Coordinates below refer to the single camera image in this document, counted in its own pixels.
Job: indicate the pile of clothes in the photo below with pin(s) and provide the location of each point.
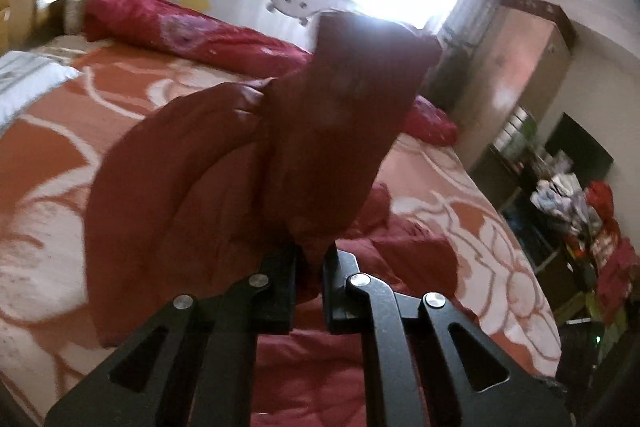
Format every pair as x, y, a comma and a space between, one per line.
605, 227

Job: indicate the red floral quilt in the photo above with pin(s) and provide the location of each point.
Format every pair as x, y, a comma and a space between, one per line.
150, 17

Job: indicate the wooden wardrobe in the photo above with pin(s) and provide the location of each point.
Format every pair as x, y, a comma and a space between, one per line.
520, 72

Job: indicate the bed with orange floral sheet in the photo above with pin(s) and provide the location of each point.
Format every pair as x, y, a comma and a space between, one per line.
50, 132

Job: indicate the grey curtain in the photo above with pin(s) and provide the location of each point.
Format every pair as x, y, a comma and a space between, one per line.
465, 12

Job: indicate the red quilted jacket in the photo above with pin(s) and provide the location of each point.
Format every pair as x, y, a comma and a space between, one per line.
300, 132

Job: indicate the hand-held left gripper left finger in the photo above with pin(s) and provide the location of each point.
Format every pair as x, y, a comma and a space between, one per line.
277, 299

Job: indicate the small white pillow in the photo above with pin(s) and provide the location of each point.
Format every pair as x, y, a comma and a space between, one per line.
75, 9

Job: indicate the black television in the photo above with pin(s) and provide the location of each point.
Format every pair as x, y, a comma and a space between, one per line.
585, 147

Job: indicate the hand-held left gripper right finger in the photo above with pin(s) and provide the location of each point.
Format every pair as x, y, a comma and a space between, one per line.
340, 302

